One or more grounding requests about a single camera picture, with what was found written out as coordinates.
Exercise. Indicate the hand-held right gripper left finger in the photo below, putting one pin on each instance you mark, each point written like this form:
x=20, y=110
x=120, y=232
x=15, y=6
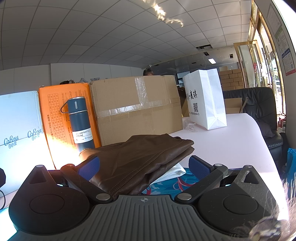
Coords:
x=89, y=168

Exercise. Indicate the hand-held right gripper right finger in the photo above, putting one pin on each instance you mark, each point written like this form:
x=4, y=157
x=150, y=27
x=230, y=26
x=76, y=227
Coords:
x=198, y=165

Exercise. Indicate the brown pants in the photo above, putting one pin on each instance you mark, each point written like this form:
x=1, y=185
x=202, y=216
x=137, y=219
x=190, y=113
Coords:
x=138, y=160

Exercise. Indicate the white cloth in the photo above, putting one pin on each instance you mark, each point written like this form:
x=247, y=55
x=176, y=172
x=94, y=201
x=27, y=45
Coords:
x=172, y=172

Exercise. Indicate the blue printed cloth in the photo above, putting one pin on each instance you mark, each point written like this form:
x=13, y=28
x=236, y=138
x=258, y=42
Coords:
x=168, y=187

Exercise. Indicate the clear plastic wrap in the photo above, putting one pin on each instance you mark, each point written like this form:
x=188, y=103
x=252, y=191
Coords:
x=190, y=125

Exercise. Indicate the blue vacuum bottle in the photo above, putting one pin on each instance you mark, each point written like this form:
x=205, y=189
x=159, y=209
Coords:
x=79, y=125

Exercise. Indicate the white and blue box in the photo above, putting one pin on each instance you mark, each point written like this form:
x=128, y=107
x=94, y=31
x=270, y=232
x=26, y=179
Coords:
x=18, y=120

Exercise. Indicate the open brown cardboard box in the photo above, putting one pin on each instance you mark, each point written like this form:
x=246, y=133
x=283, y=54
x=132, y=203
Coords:
x=184, y=104

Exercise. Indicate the orange box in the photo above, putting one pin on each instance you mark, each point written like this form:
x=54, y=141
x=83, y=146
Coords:
x=55, y=111

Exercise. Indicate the white paper bag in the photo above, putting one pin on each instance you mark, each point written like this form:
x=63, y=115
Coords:
x=205, y=99

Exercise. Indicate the flat cardboard box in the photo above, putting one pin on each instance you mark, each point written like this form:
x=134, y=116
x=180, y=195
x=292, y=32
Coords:
x=233, y=105

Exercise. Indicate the large taped cardboard box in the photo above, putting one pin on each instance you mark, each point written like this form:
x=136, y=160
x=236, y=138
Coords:
x=138, y=111

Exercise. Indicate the dark cushion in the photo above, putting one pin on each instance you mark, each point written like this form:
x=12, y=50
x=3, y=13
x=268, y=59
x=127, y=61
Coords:
x=266, y=129

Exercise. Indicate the wooden stick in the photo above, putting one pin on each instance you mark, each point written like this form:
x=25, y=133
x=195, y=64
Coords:
x=244, y=103

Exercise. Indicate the black armchair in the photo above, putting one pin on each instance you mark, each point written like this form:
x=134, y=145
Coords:
x=259, y=102

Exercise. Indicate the grey fur cuff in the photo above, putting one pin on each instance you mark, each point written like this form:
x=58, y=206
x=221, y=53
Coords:
x=266, y=228

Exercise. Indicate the stack of cardboard boxes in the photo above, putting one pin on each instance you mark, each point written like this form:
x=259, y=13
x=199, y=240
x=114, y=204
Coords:
x=231, y=78

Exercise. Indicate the blue bag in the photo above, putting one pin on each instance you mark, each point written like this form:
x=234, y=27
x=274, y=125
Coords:
x=291, y=162

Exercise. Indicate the ceiling light panel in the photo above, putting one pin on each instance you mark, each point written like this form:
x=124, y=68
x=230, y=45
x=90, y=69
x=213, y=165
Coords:
x=211, y=61

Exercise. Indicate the gold framed glass door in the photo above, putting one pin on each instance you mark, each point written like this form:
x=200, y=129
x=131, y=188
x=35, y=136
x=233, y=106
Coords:
x=246, y=64

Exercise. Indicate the wall poster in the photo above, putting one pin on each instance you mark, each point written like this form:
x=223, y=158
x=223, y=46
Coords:
x=283, y=44

